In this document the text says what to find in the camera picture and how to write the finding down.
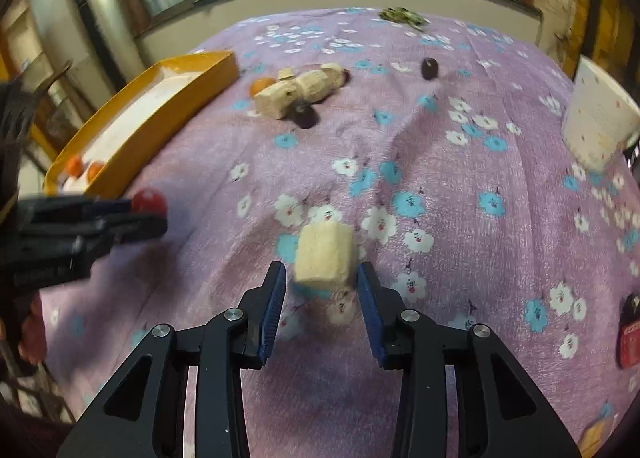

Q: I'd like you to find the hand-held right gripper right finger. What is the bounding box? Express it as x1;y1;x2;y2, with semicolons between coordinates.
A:
356;261;583;458

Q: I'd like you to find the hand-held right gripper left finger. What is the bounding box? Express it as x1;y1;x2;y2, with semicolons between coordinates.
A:
57;260;288;458

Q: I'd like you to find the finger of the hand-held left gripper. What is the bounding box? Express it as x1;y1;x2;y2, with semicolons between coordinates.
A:
15;194;138;227
75;214;169;259

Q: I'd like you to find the red fruit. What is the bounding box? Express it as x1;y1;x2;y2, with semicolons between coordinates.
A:
131;189;168;216

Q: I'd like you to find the yellow tray with white foam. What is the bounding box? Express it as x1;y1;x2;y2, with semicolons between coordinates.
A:
44;51;240;199

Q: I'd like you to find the person's left forearm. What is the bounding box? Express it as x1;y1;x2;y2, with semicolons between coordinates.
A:
17;294;49;365

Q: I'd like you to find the purple floral tablecloth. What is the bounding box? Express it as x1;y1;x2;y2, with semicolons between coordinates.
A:
40;8;640;458

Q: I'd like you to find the wooden chair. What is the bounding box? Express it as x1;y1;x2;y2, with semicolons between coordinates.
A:
0;358;77;458

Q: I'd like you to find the wooden shelf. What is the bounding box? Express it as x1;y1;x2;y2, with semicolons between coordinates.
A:
0;2;76;163

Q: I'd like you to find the white standing air conditioner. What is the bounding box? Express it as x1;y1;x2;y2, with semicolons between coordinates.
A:
65;0;146;93

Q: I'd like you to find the red and black gadget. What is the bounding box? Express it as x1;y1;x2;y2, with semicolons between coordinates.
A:
617;294;640;371

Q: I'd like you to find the green leafy sprig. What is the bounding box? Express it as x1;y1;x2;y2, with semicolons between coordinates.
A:
378;6;430;31

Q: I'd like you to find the white dotted cup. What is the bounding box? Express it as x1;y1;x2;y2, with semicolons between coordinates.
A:
560;58;640;173

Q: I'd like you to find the yellow door frame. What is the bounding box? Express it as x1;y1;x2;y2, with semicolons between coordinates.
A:
570;0;640;83

